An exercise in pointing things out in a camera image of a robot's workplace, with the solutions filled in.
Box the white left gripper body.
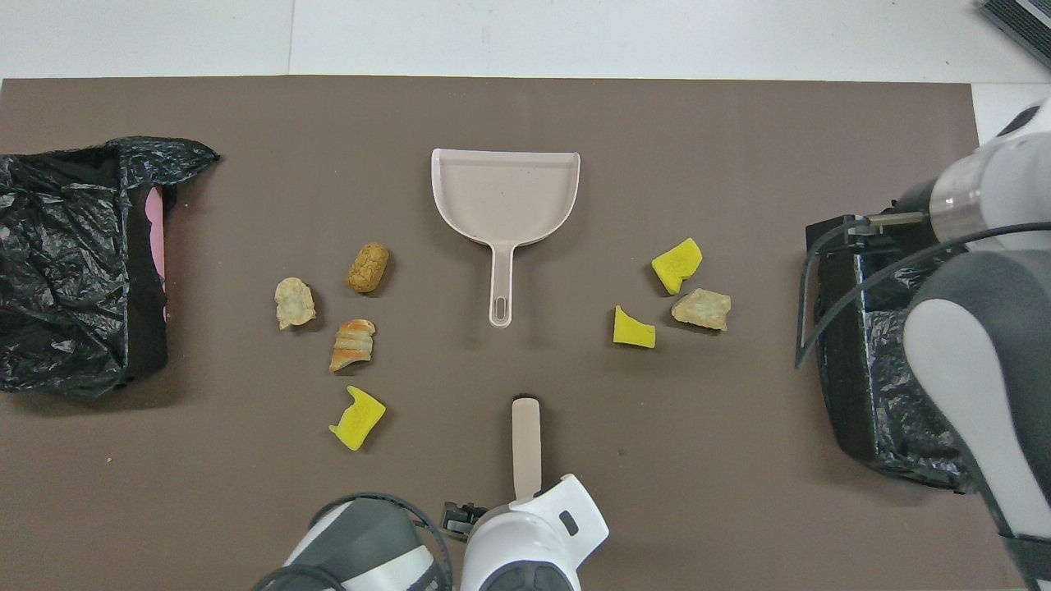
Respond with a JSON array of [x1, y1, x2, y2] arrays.
[[525, 474, 610, 567]]

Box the beige hand brush black bristles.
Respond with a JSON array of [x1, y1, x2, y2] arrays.
[[511, 396, 543, 502]]

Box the notched yellow sponge piece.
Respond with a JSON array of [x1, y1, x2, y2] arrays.
[[328, 385, 387, 451]]

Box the pale greenish bread chunk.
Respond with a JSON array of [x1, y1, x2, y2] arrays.
[[671, 287, 732, 332]]

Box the rounded yellow sponge piece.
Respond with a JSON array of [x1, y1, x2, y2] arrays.
[[651, 237, 704, 296]]

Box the small yellow sponge piece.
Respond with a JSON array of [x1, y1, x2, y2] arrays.
[[613, 305, 658, 350]]

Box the orange striped croissant piece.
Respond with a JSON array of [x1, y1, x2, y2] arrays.
[[328, 318, 378, 374]]

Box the brown bread roll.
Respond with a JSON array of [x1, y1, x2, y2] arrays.
[[346, 241, 392, 295]]

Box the pale puffed pastry chunk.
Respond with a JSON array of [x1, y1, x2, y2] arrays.
[[274, 277, 318, 331]]

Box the beige plastic dustpan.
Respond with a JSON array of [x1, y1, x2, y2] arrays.
[[431, 148, 581, 330]]

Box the pink bin with black bag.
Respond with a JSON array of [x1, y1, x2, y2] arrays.
[[0, 135, 221, 401]]

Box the grey slatted device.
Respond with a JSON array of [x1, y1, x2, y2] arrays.
[[980, 0, 1051, 68]]

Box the brown table mat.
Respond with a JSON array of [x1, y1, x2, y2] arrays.
[[0, 76, 1030, 591]]

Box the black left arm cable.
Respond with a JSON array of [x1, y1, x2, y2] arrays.
[[250, 491, 457, 591]]

